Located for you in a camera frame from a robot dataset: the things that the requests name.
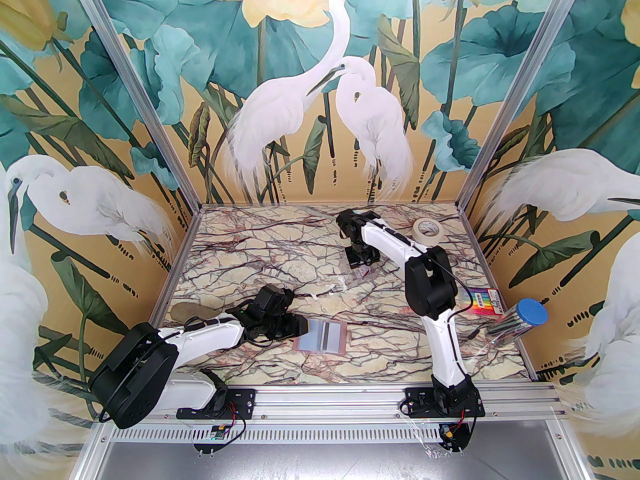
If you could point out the colourful marker pen pack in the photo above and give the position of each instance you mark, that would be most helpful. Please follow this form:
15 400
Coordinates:
482 302

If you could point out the thin black stick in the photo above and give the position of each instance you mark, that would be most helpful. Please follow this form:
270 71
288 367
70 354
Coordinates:
481 331

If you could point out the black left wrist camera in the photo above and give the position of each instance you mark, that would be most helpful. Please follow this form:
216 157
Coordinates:
275 299

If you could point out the perforated metal panel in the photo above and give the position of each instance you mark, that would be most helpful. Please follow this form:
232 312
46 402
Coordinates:
325 460

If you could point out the clear acrylic card stand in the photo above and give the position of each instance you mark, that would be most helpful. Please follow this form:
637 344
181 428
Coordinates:
347 284

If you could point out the pink leather card holder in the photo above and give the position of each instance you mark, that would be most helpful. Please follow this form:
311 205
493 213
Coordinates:
312 338

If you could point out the clear tube blue lid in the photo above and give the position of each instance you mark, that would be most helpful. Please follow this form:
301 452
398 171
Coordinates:
531 313

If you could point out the small controller circuit board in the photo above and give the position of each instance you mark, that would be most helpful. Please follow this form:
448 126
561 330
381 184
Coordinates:
452 435
217 433

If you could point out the aluminium frame post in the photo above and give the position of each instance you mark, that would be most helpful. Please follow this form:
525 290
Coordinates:
141 88
518 88

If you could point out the grey card dark stripe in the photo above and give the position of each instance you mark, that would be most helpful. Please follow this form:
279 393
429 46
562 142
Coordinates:
334 338

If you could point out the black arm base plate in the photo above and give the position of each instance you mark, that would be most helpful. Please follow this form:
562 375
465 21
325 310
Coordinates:
417 403
245 400

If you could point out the aluminium front rail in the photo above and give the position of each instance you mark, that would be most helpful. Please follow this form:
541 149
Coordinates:
325 403

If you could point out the cream masking tape roll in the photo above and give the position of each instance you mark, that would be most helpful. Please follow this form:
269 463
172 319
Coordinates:
425 235

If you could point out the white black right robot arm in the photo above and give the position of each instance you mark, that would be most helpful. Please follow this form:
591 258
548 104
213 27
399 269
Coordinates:
442 348

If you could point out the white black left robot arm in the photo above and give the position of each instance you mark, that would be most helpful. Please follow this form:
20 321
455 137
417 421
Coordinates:
210 335

